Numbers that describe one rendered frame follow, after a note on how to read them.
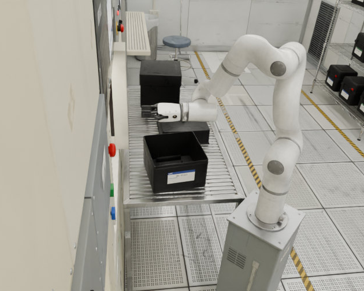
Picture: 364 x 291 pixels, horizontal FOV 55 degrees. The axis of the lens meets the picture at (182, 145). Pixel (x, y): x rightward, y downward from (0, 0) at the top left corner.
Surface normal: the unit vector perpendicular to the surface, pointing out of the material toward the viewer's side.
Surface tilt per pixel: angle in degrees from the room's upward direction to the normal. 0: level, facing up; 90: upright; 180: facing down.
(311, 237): 0
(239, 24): 90
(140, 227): 0
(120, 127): 90
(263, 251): 90
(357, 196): 0
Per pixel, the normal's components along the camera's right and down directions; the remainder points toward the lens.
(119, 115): 0.13, 0.56
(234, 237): -0.61, 0.41
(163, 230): 0.06, -0.83
